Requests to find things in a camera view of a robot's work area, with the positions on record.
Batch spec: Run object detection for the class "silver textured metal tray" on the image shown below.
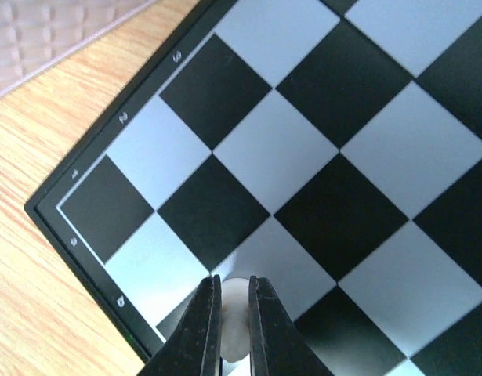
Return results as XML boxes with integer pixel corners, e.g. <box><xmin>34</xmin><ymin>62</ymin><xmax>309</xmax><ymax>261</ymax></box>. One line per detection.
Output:
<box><xmin>0</xmin><ymin>0</ymin><xmax>153</xmax><ymax>97</ymax></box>

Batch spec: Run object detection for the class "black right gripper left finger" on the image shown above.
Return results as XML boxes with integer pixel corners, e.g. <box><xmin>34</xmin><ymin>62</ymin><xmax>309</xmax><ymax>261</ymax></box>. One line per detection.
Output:
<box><xmin>139</xmin><ymin>276</ymin><xmax>222</xmax><ymax>376</ymax></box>

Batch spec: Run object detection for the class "black and silver chessboard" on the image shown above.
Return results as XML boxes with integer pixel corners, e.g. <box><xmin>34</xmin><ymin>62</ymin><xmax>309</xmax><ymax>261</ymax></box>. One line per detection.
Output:
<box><xmin>25</xmin><ymin>1</ymin><xmax>482</xmax><ymax>375</ymax></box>

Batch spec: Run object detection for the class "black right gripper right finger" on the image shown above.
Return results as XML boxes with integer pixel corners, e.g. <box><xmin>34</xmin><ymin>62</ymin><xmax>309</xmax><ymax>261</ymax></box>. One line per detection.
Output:
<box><xmin>248</xmin><ymin>276</ymin><xmax>331</xmax><ymax>376</ymax></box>

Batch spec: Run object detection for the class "white chess pawn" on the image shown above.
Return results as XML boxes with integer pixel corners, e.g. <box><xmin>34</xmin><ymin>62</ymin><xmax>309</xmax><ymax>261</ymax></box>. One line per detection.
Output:
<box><xmin>220</xmin><ymin>278</ymin><xmax>250</xmax><ymax>363</ymax></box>

